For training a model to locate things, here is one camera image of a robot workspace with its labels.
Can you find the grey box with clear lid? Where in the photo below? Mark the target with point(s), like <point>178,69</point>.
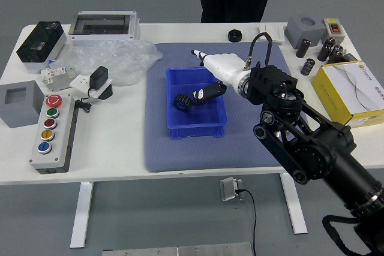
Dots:
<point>102,28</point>

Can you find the beige switch box red button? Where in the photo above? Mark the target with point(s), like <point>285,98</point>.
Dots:
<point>333,28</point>

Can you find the grey five-button control box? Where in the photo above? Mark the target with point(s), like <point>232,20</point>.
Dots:
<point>60,136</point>

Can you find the clear plastic bag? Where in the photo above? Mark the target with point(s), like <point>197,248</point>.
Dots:
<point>126,58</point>

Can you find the blue plastic bin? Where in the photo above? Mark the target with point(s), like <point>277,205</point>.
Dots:
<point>195,118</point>

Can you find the black round knob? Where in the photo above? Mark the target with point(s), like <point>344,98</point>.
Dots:
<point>235,35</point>

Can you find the black cylindrical capacitor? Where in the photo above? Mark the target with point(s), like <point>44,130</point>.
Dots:
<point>308,66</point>

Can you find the white circuit breaker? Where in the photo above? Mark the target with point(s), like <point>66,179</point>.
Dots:
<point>55,77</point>

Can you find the grey-blue padded mat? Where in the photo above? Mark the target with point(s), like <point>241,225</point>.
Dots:
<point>240,154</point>

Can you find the grey metal plate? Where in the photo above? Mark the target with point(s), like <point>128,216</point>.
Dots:
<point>180,250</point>

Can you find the silver floor socket box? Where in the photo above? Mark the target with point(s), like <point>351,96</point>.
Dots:
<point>228,188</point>

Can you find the dark brown cylindrical capacitor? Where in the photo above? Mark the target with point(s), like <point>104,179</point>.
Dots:
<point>324,53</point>
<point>329,41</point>
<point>303,48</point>
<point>336,53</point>

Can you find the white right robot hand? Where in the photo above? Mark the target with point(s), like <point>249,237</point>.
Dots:
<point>225,65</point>

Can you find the grey block with round hole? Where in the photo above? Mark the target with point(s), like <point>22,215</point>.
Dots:
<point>300,32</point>

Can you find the enclosure with black lid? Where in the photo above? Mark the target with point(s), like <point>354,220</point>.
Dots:
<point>39,43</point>

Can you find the grey block with square hole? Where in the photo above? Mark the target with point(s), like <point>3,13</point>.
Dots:
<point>27,112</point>

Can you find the white wall switch plate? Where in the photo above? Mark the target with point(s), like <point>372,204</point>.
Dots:
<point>277,32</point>

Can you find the small black flat box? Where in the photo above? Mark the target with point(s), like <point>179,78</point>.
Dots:
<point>349,57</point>

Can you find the black socket base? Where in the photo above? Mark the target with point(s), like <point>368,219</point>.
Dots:
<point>106,94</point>

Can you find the white socket outlet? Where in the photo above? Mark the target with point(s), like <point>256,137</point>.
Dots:
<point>78,82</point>

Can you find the black power adapter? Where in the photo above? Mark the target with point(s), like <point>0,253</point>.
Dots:
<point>98,77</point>

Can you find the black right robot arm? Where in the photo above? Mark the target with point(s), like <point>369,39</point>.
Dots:
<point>315,154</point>

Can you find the white table leg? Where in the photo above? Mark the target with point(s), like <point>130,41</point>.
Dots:
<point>297,211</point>
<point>81,217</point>

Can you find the yellow and white carton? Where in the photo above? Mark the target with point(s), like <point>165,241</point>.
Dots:
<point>345,88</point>

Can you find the big black gear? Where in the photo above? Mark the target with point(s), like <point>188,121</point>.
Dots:
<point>181,103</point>

